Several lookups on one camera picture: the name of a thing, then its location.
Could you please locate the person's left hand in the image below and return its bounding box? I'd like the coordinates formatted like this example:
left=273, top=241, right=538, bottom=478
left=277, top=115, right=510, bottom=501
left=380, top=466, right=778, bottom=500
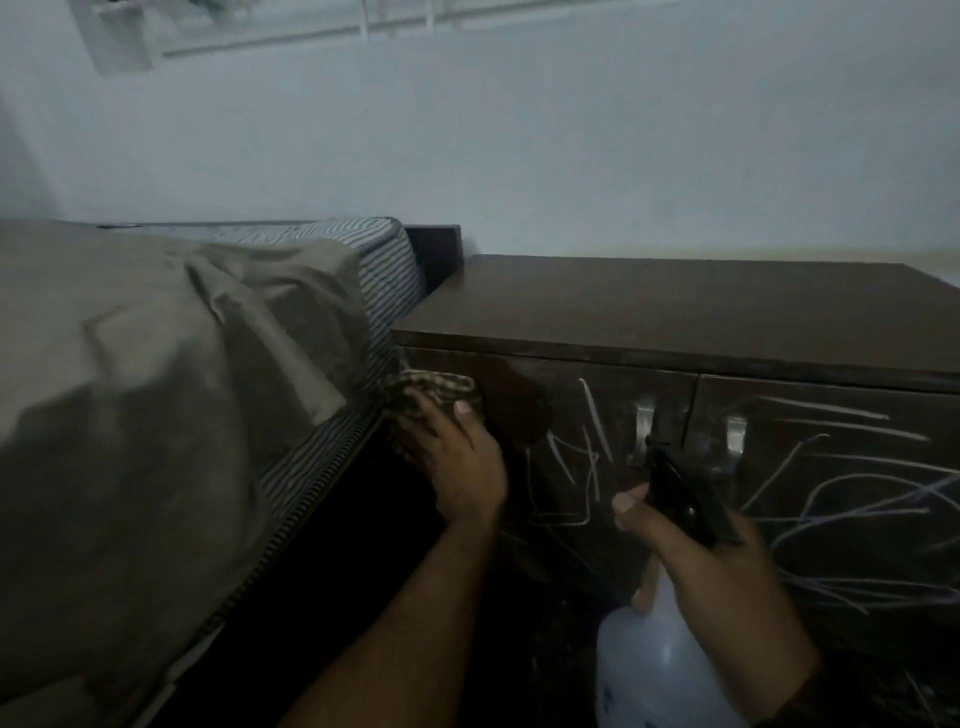
left=389, top=389, right=510, bottom=526

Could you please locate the striped quilted mattress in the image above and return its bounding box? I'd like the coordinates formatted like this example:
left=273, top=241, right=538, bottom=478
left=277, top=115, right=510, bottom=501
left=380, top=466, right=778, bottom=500
left=97, top=215, right=429, bottom=728

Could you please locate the brown wooden cabinet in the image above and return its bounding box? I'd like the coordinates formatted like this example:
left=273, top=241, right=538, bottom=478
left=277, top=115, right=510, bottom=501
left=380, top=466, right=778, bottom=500
left=391, top=253, right=960, bottom=676

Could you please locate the checkered cleaning cloth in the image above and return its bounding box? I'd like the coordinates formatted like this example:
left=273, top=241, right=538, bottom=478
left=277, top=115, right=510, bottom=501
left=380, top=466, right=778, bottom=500
left=378, top=371, right=485, bottom=459

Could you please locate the silver cabinet door handle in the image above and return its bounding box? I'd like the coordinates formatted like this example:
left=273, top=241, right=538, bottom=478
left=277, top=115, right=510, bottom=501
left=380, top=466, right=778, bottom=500
left=629, top=401, right=658, bottom=466
left=719, top=416, right=749, bottom=478

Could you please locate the white barred window frame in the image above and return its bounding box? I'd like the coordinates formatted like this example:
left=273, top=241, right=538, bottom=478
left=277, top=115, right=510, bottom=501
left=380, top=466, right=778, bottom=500
left=67, top=0, right=676, bottom=76

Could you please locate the person's left forearm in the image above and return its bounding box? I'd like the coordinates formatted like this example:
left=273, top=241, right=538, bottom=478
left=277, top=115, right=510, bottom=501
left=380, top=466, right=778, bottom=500
left=277, top=509, right=504, bottom=728

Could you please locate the person's right hand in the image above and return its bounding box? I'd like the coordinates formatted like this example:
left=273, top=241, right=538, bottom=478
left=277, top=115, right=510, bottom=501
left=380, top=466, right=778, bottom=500
left=611, top=483, right=823, bottom=721

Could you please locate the white spray bottle black trigger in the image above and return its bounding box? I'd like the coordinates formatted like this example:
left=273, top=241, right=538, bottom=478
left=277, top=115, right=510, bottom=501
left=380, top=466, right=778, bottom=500
left=596, top=438, right=751, bottom=728

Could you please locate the tan bed sheet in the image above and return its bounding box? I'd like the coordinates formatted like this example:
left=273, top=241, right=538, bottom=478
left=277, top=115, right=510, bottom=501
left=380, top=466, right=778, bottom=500
left=0, top=217, right=373, bottom=706

